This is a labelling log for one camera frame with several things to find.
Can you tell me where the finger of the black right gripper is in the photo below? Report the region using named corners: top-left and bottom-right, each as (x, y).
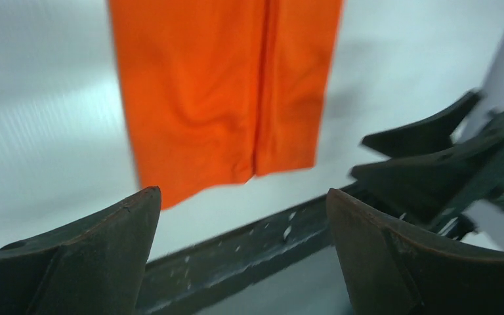
top-left (351, 136), bottom-right (504, 224)
top-left (361, 90), bottom-right (484, 158)

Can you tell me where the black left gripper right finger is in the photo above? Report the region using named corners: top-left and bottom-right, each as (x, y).
top-left (326, 189), bottom-right (504, 314)

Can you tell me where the orange t shirt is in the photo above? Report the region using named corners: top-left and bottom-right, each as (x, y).
top-left (108, 0), bottom-right (343, 209)

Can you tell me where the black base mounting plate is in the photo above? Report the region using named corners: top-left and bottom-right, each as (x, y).
top-left (135, 196), bottom-right (333, 314)

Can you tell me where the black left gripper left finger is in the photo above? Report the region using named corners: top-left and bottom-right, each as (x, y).
top-left (0, 186), bottom-right (161, 314)

